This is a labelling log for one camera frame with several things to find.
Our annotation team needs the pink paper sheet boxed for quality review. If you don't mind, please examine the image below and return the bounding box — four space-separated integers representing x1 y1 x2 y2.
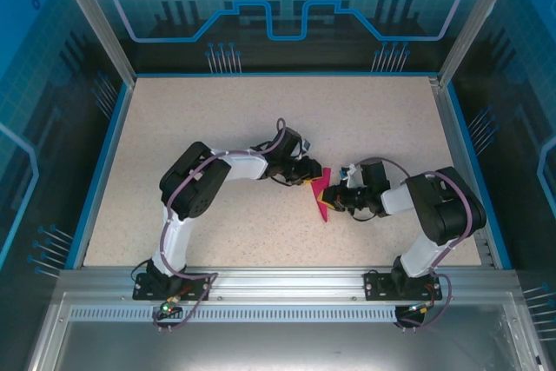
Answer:
309 167 333 224

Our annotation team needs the thin blue border strip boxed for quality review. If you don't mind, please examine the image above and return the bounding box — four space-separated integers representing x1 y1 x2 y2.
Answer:
133 70 440 80

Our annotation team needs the blue table border strip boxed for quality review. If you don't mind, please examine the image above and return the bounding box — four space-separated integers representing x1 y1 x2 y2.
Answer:
64 82 135 270
446 83 514 270

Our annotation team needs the grey metal tray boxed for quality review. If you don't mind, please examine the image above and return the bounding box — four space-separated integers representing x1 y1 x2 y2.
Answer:
25 292 546 371

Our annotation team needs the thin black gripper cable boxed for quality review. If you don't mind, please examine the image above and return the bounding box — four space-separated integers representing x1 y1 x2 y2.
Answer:
271 175 303 189
349 209 379 223

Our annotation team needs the long aluminium frame rail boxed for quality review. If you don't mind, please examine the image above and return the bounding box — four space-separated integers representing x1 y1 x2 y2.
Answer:
55 265 520 302

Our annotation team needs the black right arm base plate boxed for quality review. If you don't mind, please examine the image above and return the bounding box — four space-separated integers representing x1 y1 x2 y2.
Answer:
363 269 444 301

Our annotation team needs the short aluminium side rail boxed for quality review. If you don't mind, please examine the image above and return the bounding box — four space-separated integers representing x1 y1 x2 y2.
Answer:
429 76 500 268

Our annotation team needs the slotted grey cable duct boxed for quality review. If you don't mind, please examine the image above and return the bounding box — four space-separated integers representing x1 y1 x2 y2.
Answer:
68 305 400 321

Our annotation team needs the cable connector with green light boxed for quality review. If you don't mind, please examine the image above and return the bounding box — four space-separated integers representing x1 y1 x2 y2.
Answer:
406 300 437 315
160 295 182 315

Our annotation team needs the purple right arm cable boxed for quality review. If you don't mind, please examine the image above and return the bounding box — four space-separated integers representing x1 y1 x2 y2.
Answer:
355 156 477 332

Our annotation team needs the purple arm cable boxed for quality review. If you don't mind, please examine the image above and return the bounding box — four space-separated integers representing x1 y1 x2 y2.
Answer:
151 117 288 331
355 156 477 332

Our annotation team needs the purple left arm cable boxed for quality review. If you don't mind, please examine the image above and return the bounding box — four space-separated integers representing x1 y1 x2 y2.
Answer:
151 117 288 331

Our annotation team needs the aluminium frame post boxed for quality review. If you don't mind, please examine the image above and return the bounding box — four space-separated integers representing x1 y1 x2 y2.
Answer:
48 0 139 86
437 0 522 88

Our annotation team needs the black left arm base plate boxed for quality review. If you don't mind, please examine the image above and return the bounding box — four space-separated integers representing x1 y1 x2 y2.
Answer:
132 272 214 301

